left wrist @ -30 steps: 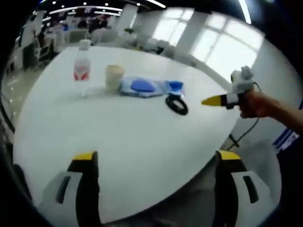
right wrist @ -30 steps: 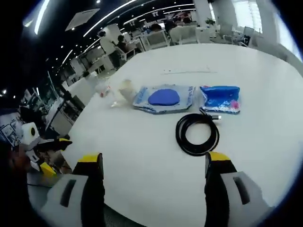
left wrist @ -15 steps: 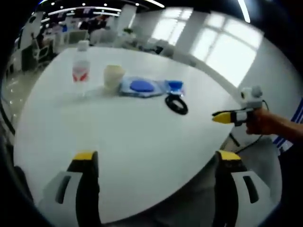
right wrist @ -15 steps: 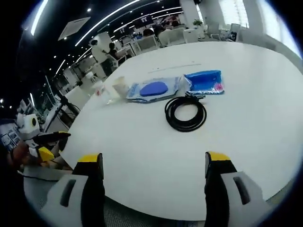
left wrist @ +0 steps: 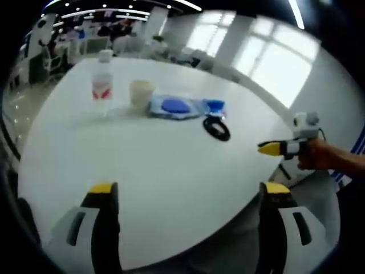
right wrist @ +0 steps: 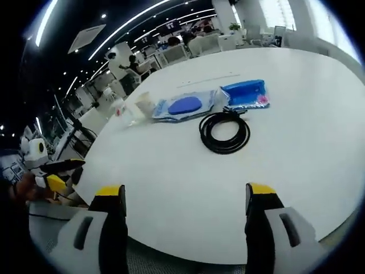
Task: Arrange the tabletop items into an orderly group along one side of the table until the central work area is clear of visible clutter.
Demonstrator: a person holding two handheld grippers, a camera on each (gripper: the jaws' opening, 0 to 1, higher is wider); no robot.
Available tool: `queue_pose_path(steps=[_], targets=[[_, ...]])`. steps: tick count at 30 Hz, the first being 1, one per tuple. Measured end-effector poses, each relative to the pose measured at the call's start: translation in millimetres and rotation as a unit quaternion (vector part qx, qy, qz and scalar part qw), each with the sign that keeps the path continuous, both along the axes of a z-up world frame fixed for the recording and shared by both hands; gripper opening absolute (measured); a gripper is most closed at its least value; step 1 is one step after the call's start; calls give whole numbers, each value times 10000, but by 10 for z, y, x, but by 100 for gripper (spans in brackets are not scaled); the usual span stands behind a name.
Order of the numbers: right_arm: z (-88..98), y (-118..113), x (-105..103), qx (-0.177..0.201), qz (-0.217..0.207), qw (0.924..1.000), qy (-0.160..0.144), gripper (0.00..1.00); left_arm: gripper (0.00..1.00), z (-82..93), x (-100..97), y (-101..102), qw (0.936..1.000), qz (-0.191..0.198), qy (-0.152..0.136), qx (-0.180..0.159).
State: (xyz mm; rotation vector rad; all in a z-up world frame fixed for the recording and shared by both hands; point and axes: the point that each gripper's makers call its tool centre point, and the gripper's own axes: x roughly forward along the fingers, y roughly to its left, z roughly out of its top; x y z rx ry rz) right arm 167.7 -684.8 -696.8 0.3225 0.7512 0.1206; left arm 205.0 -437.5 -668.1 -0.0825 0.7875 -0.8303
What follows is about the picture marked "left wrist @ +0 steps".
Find black chair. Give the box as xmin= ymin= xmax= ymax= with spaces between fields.
xmin=16 ymin=198 xmax=41 ymax=247

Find white table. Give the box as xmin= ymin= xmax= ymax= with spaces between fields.
xmin=18 ymin=56 xmax=297 ymax=272

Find black cable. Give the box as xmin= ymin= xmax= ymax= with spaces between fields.
xmin=202 ymin=116 xmax=231 ymax=142

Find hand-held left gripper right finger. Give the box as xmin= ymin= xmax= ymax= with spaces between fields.
xmin=256 ymin=182 xmax=329 ymax=274

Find person's right hand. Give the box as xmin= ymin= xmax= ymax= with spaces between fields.
xmin=296 ymin=138 xmax=343 ymax=171

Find small blue packet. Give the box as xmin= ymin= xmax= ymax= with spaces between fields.
xmin=202 ymin=98 xmax=228 ymax=119

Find small bright window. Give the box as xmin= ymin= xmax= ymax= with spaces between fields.
xmin=185 ymin=13 xmax=236 ymax=58

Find white paper cup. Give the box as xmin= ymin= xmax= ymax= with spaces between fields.
xmin=128 ymin=80 xmax=156 ymax=111

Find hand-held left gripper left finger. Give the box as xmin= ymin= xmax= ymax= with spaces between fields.
xmin=45 ymin=182 xmax=122 ymax=274

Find black metal frame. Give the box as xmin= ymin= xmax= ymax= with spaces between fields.
xmin=0 ymin=119 xmax=21 ymax=161

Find curved ceiling light strip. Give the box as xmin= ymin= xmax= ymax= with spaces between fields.
xmin=171 ymin=0 xmax=202 ymax=12

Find clear plastic bottle red label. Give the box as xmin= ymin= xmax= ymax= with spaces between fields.
xmin=91 ymin=49 xmax=114 ymax=118

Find blue wet wipes pack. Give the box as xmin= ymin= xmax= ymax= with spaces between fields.
xmin=147 ymin=94 xmax=209 ymax=120

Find straight ceiling light strip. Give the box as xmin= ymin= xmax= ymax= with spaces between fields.
xmin=287 ymin=0 xmax=305 ymax=30

